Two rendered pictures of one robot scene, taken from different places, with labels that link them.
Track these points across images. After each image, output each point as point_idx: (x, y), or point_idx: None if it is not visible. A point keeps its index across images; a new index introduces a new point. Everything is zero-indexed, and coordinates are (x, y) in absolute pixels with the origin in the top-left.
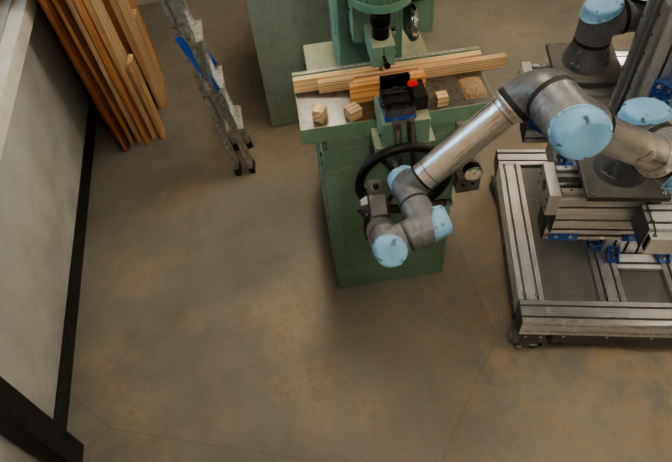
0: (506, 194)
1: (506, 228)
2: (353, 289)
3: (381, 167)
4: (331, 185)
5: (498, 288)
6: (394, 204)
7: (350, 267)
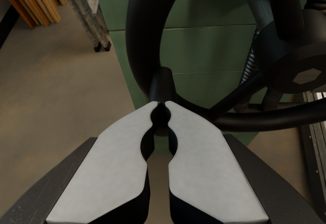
0: (319, 92)
1: (320, 128)
2: (162, 157)
3: (209, 37)
4: (125, 59)
5: (294, 178)
6: (231, 112)
7: (159, 143)
